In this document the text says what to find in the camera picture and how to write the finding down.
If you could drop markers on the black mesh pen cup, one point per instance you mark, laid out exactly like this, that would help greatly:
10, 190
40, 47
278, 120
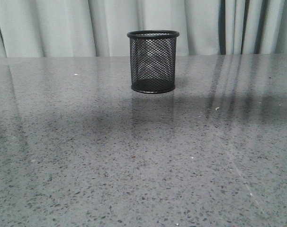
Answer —
153, 60

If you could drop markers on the grey pleated curtain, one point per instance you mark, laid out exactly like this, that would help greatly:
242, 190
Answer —
85, 28

